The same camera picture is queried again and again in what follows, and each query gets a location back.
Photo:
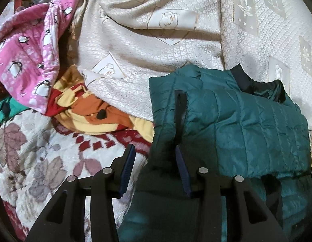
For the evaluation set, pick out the cream embossed bedspread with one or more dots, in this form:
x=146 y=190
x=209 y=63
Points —
x=171 y=30

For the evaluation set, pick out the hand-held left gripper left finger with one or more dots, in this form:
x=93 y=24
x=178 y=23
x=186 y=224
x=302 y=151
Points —
x=127 y=171

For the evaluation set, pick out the pink penguin print cloth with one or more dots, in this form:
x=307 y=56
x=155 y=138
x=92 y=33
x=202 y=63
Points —
x=32 y=55

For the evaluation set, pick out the orange yellow red cloth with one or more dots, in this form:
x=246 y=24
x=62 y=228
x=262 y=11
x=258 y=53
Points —
x=90 y=108

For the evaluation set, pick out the bright green cloth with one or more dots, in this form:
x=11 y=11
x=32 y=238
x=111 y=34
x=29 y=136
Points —
x=9 y=107

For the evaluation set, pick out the floral plush blanket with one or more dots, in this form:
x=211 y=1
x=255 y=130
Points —
x=45 y=151

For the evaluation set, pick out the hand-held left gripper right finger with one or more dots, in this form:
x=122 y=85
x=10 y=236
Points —
x=182 y=174

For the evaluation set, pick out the teal quilted puffer jacket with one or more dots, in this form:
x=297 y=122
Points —
x=246 y=131

